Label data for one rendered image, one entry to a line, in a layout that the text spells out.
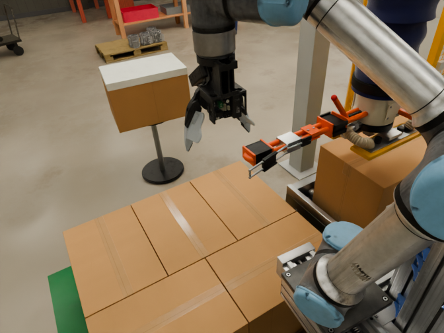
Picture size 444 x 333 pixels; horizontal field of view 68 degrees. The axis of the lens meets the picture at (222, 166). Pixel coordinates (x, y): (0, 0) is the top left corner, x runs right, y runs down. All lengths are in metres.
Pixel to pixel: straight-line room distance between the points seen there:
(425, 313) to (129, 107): 2.19
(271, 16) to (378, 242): 0.41
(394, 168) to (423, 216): 1.18
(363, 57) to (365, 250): 0.34
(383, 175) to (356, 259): 1.00
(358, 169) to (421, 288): 0.77
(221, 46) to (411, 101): 0.33
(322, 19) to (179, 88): 2.11
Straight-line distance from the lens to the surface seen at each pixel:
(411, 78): 0.62
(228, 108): 0.64
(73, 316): 2.43
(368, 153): 1.45
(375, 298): 1.09
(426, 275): 0.98
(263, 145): 1.18
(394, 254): 0.64
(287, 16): 0.52
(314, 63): 2.62
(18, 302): 2.67
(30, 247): 2.97
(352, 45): 0.62
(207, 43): 0.60
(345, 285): 0.75
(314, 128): 1.31
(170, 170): 3.16
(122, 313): 1.66
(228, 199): 2.03
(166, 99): 2.66
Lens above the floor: 1.92
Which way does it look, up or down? 37 degrees down
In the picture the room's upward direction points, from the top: 4 degrees counter-clockwise
